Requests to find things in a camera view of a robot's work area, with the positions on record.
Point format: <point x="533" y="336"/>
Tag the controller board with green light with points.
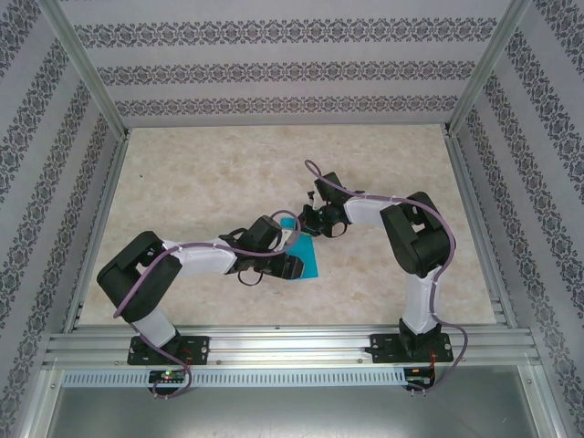
<point x="166" y="376"/>

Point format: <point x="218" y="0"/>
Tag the left aluminium frame post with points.
<point x="86" y="64"/>

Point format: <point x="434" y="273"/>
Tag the turquoise cloth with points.
<point x="308" y="260"/>

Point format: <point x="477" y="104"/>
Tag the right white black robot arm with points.
<point x="365" y="212"/>

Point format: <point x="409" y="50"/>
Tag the grey metal sheet tray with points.
<point x="292" y="415"/>

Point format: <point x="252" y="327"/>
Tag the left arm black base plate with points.
<point x="201" y="350"/>

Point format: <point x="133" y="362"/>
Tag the right black wrist camera box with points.
<point x="330" y="187"/>

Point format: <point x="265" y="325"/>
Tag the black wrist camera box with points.
<point x="260" y="232"/>
<point x="330" y="187"/>

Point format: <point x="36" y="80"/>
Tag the aluminium frame post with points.
<point x="86" y="64"/>
<point x="490" y="64"/>

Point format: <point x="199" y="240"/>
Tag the controller board with blue light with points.
<point x="420" y="372"/>

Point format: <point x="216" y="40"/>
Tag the left aluminium side rail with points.
<point x="98" y="228"/>

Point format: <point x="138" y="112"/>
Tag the right aluminium frame post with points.
<point x="490" y="64"/>

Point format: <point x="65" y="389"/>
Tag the left black wrist camera box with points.
<point x="260" y="232"/>

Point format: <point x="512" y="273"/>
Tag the right aluminium side rail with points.
<point x="479" y="228"/>

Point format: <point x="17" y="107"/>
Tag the aluminium mounting rail beam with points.
<point x="292" y="347"/>

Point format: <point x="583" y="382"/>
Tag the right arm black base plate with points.
<point x="383" y="349"/>

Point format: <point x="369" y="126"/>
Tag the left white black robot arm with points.
<point x="201" y="257"/>

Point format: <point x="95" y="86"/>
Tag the aluminium side rail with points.
<point x="98" y="228"/>
<point x="479" y="228"/>

